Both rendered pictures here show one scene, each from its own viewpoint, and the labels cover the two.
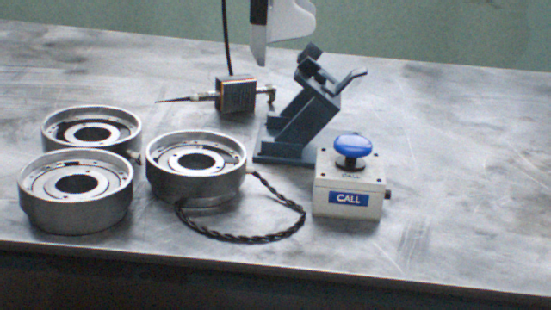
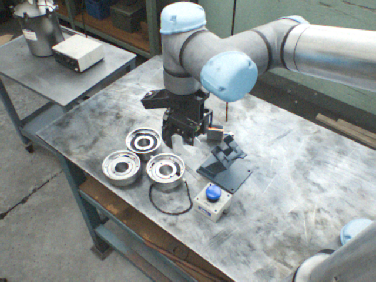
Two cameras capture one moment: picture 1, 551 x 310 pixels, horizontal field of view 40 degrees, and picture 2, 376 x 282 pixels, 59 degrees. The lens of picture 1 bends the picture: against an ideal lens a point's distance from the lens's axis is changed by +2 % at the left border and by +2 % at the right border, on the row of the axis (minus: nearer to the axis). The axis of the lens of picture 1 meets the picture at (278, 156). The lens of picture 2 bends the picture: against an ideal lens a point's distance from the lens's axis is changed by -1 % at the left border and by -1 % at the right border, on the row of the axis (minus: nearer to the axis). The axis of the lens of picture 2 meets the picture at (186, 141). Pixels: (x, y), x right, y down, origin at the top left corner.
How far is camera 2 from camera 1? 54 cm
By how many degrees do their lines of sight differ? 35
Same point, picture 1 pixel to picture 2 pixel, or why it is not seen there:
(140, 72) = not seen: hidden behind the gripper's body
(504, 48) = not seen: outside the picture
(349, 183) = (204, 207)
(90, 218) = (116, 183)
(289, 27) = (181, 151)
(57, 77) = not seen: hidden behind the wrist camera
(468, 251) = (235, 252)
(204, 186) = (158, 184)
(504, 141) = (315, 198)
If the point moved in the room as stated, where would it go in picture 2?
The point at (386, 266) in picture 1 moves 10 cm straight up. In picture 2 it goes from (197, 245) to (198, 224)
